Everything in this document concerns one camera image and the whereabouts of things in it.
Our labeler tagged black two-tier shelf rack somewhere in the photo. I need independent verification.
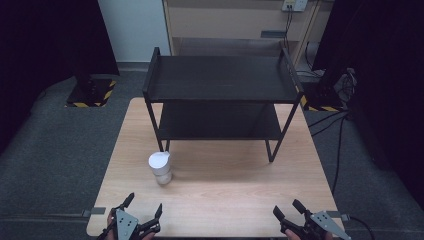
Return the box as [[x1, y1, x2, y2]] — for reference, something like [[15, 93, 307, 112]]
[[142, 46, 305, 164]]

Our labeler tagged beige wooden cabinet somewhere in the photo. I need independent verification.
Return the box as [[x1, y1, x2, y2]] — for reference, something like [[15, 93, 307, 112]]
[[161, 0, 335, 69]]

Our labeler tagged white wall socket strip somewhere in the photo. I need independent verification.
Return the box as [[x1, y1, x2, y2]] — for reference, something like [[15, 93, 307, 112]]
[[281, 0, 310, 13]]

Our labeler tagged black floor cable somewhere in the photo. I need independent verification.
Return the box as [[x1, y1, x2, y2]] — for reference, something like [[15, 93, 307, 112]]
[[331, 113, 348, 195], [307, 110, 350, 138]]

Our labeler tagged person's right hand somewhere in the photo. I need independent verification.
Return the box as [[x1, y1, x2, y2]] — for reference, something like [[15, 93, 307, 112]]
[[284, 228, 335, 240]]

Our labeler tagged tangled cable bundle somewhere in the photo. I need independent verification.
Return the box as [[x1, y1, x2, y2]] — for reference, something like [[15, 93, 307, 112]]
[[333, 67, 358, 102]]

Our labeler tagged white lidded jar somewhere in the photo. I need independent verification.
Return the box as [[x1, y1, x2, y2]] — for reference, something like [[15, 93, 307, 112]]
[[147, 150, 174, 187]]

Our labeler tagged black stand base striped tape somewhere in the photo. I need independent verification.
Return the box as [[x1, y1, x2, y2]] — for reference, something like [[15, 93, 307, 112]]
[[299, 81, 350, 113], [64, 73, 118, 109]]

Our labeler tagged black curtain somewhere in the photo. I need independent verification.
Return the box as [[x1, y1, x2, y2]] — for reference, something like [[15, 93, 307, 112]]
[[0, 0, 120, 155], [312, 0, 424, 212]]

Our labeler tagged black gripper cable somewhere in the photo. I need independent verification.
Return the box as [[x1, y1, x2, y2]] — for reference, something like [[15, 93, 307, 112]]
[[347, 215, 376, 240]]

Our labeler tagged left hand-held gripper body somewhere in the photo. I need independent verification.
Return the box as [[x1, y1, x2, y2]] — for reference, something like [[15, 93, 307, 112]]
[[97, 206, 162, 240]]

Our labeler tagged grey cabinet label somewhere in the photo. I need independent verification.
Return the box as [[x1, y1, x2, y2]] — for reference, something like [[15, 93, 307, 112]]
[[260, 30, 288, 39]]

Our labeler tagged grey tape strip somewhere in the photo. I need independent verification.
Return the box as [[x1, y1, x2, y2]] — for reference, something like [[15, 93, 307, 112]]
[[325, 210, 352, 222], [81, 206, 107, 218]]

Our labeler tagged black power cable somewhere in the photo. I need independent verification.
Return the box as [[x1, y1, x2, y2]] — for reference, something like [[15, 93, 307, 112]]
[[282, 4, 295, 52]]

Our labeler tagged person's left hand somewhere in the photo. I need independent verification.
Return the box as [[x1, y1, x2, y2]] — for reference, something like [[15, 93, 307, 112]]
[[105, 212, 157, 240]]

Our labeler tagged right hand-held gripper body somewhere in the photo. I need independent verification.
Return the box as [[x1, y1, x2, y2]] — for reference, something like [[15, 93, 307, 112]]
[[279, 210, 353, 240]]

